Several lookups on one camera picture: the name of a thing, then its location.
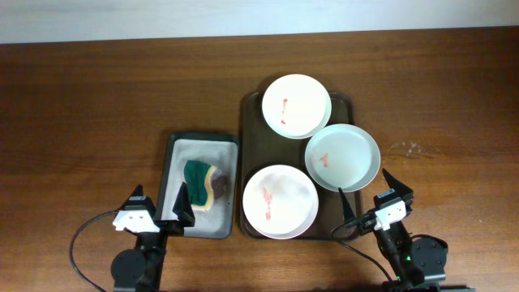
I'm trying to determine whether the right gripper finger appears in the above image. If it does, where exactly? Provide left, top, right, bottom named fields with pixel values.
left=338, top=187, right=356, bottom=227
left=382, top=169, right=413, bottom=197

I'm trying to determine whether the green and yellow sponge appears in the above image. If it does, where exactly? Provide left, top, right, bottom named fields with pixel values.
left=183, top=160, right=217, bottom=211

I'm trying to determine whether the pale grey-green plate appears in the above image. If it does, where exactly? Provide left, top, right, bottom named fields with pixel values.
left=305, top=124, right=381, bottom=192

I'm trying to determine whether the white plate with smeared stain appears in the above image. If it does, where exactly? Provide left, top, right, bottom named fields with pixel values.
left=242, top=165, right=319, bottom=240

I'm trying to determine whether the white plate with red stain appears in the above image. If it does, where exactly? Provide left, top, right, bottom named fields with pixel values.
left=261, top=74, right=332, bottom=140

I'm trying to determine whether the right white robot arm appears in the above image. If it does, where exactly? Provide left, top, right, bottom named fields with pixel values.
left=331, top=170, right=471, bottom=291

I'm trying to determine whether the small grey soapy tray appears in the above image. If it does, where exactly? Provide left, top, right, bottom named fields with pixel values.
left=157, top=132, right=239, bottom=239

